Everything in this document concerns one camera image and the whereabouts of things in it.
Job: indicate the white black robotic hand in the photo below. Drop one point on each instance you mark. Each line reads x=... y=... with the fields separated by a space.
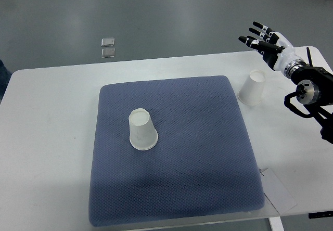
x=276 y=51

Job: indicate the white paper cup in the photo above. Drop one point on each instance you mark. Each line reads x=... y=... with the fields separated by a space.
x=143 y=135
x=252 y=89

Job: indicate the blue mesh cushion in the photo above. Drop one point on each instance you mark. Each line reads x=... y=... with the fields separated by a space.
x=202 y=163

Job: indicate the white paper tag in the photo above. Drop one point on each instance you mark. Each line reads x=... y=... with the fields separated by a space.
x=276 y=192

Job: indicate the white paper cup on cushion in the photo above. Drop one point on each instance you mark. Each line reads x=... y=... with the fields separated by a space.
x=143 y=135

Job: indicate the black table control panel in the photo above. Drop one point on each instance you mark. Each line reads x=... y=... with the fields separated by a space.
x=318 y=215

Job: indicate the upper metal floor plate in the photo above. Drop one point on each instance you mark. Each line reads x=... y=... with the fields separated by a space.
x=109 y=41

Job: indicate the white table leg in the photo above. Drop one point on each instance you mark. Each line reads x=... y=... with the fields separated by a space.
x=276 y=224

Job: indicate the dark blue object left edge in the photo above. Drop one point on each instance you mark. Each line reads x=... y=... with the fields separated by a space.
x=5 y=76

